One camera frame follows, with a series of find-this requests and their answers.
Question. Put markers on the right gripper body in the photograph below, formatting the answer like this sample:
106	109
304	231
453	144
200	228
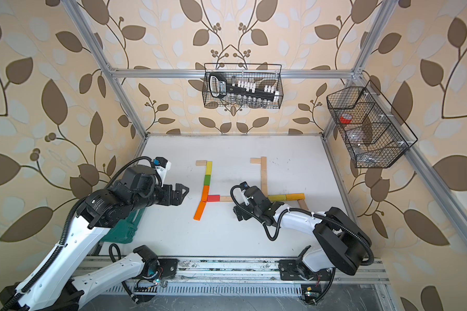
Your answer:
255	212

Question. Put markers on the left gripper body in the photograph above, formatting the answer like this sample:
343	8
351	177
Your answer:
163	195

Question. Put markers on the yellow-green long block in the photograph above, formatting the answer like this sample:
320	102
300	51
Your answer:
277	198

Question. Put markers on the wood long block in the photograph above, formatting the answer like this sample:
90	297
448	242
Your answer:
264	180
264	164

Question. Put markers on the dark green block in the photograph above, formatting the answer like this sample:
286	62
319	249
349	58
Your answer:
207	180

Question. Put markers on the yellow long block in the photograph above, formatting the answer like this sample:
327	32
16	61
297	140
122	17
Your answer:
209	168

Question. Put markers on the amber yellow block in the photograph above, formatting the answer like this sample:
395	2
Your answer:
295	197

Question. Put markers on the wood small block lowest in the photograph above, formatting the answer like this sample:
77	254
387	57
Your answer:
303	205

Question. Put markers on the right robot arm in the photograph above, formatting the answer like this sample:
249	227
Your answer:
342	245

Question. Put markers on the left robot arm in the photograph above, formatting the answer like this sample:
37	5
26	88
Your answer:
52	286

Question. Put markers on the black socket tool set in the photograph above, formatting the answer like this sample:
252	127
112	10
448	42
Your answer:
230	88

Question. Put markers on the red cup in basket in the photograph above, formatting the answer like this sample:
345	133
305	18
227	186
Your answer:
345	118

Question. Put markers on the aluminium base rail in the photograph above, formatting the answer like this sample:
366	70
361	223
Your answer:
243	276

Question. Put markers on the back wire basket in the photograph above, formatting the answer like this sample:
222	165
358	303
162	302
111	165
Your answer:
256	71

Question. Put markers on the side wire basket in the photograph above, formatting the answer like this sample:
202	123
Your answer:
378	135

